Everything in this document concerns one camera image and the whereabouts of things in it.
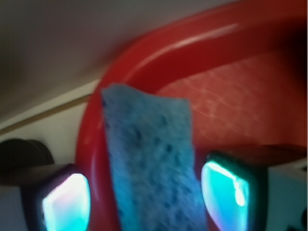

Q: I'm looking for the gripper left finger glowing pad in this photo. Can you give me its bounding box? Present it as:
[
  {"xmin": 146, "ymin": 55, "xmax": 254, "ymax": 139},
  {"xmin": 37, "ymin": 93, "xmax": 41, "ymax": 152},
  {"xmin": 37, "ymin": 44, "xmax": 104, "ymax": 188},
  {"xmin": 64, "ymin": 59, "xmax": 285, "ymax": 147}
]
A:
[{"xmin": 21, "ymin": 163, "xmax": 92, "ymax": 231}]

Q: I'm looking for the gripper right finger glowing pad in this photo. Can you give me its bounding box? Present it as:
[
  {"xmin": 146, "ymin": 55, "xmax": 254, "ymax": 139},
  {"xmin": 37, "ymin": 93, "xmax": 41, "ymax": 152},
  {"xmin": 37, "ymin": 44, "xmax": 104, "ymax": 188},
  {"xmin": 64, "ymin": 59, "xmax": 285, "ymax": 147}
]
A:
[{"xmin": 200, "ymin": 151, "xmax": 269, "ymax": 231}]

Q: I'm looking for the blue sponge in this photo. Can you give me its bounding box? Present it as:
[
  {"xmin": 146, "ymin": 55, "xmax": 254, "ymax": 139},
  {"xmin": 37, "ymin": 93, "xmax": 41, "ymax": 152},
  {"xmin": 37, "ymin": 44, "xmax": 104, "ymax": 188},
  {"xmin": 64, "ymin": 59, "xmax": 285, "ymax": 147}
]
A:
[{"xmin": 101, "ymin": 84, "xmax": 207, "ymax": 231}]

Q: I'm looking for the grey faucet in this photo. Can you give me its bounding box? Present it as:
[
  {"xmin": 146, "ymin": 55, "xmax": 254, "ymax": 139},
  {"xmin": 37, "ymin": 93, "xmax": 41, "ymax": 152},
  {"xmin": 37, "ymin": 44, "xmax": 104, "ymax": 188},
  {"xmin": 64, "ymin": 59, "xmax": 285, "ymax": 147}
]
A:
[{"xmin": 0, "ymin": 138, "xmax": 55, "ymax": 187}]

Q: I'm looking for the red plastic tray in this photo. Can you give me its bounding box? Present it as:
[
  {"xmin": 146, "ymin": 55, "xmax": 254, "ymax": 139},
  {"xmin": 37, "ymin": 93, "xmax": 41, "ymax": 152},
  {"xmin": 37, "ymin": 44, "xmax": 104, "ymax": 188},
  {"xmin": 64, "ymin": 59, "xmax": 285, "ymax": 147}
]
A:
[{"xmin": 76, "ymin": 0, "xmax": 308, "ymax": 231}]

